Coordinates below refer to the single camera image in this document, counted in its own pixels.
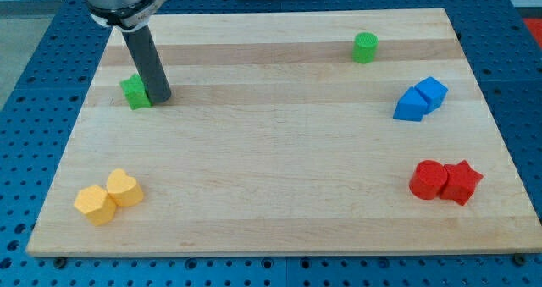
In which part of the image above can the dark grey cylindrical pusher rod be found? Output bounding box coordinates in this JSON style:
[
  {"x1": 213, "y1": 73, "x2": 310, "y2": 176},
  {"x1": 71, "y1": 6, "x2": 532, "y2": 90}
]
[{"x1": 123, "y1": 25, "x2": 171, "y2": 104}]

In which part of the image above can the red star block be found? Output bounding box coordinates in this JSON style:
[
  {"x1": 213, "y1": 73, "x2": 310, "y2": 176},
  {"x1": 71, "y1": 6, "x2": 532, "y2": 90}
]
[{"x1": 440, "y1": 160, "x2": 484, "y2": 206}]

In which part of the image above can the red cylinder block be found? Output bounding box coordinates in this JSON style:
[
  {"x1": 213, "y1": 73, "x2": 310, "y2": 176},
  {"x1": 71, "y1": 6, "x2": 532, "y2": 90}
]
[{"x1": 409, "y1": 160, "x2": 448, "y2": 200}]

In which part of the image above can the yellow heart block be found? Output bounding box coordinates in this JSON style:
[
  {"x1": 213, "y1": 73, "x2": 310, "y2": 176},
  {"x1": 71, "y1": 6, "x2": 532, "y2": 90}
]
[{"x1": 106, "y1": 168, "x2": 144, "y2": 207}]

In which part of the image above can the yellow hexagon block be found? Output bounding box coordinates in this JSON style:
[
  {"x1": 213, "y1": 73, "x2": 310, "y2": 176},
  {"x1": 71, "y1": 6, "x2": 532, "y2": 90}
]
[{"x1": 74, "y1": 185, "x2": 117, "y2": 226}]

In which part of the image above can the blue cube block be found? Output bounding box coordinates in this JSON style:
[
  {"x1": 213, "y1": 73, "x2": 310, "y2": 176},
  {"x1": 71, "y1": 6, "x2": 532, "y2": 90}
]
[{"x1": 414, "y1": 76, "x2": 448, "y2": 114}]

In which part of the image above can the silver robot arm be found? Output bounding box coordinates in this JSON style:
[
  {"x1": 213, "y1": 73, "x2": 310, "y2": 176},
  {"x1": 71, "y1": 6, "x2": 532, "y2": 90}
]
[{"x1": 86, "y1": 0, "x2": 171, "y2": 105}]

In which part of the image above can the blue triangle block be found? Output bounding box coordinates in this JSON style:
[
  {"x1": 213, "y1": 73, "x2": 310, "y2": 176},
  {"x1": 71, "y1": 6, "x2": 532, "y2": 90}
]
[{"x1": 393, "y1": 86, "x2": 428, "y2": 122}]

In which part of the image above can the green cylinder block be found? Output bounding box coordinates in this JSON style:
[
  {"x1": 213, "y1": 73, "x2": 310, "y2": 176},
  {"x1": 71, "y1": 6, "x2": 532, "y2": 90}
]
[{"x1": 352, "y1": 32, "x2": 379, "y2": 63}]

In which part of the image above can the green star block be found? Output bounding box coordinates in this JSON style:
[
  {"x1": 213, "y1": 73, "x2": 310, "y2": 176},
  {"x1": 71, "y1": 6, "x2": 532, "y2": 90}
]
[{"x1": 119, "y1": 74, "x2": 152, "y2": 110}]

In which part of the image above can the wooden board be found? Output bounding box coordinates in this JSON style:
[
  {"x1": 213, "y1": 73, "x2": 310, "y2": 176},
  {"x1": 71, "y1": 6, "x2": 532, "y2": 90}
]
[{"x1": 26, "y1": 8, "x2": 541, "y2": 257}]

